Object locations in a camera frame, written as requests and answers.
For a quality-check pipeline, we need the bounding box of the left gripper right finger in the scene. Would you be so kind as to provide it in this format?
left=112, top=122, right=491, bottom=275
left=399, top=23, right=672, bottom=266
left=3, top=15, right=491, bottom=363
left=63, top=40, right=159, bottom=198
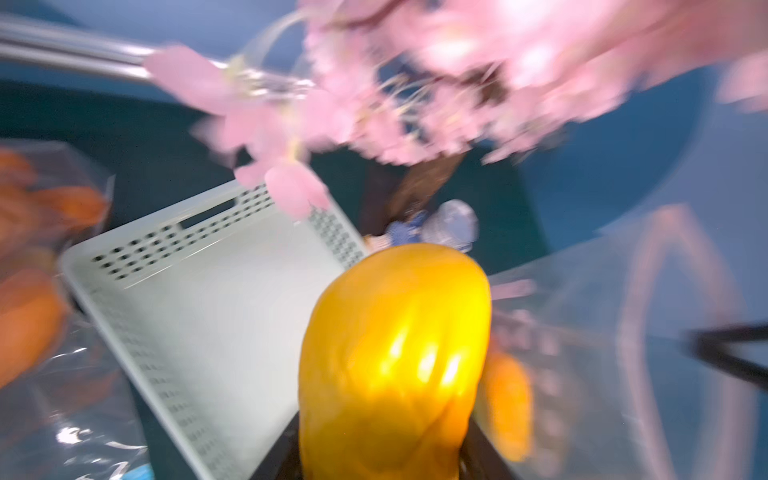
left=459, top=418, right=516, bottom=480

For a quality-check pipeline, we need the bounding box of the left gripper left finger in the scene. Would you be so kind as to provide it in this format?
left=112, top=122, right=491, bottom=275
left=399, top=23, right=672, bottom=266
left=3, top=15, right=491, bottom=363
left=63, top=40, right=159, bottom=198
left=250, top=413, right=300, bottom=480

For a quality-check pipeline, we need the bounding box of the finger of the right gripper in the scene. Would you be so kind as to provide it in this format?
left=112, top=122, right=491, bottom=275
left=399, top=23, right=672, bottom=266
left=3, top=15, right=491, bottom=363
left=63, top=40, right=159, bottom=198
left=689, top=323, right=767, bottom=390

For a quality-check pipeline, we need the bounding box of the clear pink-dotted zip bag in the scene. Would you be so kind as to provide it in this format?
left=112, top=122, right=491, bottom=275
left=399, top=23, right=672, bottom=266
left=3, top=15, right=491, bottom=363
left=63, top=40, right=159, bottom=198
left=490, top=204, right=759, bottom=479

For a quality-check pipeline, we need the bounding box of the orange yellow mango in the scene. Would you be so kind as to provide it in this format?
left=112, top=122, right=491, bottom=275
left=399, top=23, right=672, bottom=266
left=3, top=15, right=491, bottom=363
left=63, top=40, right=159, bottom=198
left=298, top=244, right=491, bottom=479

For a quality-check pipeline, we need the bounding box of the white perforated plastic basket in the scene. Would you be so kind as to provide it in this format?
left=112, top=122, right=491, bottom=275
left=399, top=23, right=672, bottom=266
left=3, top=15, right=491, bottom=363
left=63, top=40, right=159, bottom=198
left=59, top=182, right=366, bottom=479

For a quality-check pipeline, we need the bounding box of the clear blue-zip bag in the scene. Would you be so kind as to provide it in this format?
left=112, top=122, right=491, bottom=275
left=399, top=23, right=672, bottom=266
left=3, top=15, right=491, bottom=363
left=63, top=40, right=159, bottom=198
left=1, top=139, right=154, bottom=479

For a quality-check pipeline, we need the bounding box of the blue white work glove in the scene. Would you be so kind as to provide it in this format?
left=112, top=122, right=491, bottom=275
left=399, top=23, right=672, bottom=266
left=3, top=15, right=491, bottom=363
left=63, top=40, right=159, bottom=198
left=363, top=210, right=428, bottom=253

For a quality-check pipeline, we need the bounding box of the pink cherry blossom tree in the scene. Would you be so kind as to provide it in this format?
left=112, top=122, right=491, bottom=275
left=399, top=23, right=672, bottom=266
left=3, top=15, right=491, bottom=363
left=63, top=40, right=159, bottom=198
left=143, top=1, right=767, bottom=219

